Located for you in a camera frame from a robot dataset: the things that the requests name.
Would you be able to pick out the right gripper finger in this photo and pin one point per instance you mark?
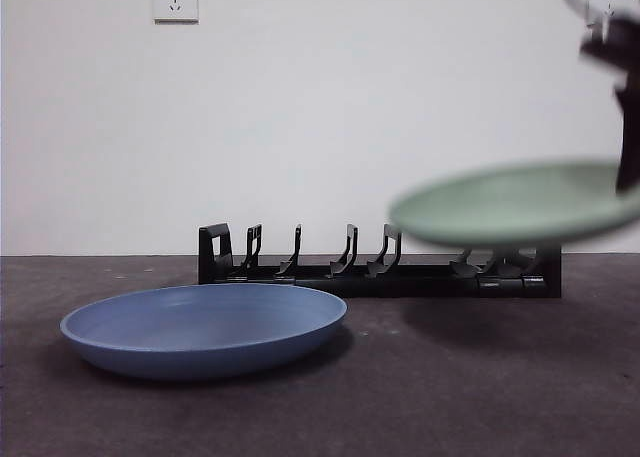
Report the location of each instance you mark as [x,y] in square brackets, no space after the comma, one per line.
[629,137]

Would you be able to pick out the green round plate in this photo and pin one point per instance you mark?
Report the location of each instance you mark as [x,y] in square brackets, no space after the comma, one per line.
[500,207]

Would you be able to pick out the blue round plate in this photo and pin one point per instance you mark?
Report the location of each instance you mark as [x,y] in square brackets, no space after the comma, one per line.
[200,327]

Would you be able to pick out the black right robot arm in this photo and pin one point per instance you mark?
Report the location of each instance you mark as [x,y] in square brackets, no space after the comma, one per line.
[620,42]

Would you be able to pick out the black plate rack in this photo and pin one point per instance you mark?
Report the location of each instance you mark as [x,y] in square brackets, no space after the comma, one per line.
[400,287]

